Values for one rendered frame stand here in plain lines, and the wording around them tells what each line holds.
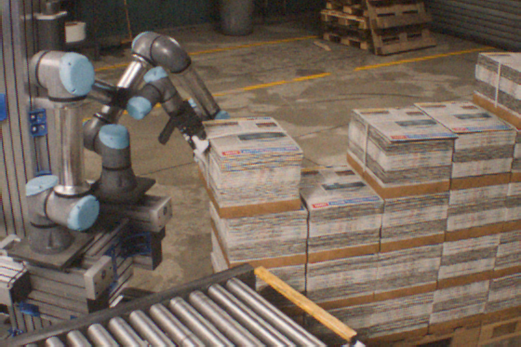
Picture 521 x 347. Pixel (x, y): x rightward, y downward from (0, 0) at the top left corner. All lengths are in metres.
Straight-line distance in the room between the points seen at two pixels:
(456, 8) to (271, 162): 8.27
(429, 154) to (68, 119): 1.30
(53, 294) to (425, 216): 1.41
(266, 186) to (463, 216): 0.85
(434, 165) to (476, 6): 7.68
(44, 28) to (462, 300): 2.01
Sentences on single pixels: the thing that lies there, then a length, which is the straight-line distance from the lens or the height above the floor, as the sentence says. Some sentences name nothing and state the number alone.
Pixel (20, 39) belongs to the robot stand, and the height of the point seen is 1.47.
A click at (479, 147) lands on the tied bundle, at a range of 2.58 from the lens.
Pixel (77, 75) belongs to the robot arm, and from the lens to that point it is 1.86.
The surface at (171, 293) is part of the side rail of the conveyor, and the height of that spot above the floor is 0.80.
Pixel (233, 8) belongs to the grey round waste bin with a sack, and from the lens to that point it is 9.31.
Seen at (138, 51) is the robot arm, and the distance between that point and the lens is 2.64.
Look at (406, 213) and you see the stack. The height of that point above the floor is 0.76.
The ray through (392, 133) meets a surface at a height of 1.07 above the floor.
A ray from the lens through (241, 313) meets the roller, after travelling 1.85.
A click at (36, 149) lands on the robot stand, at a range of 2.30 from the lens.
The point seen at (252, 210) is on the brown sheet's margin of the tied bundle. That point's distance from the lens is 2.27.
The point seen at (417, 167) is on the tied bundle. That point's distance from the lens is 2.46.
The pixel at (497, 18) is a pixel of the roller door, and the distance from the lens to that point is 9.86.
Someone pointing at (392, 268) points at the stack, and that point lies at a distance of 2.62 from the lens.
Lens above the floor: 1.86
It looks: 21 degrees down
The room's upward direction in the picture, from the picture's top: 1 degrees clockwise
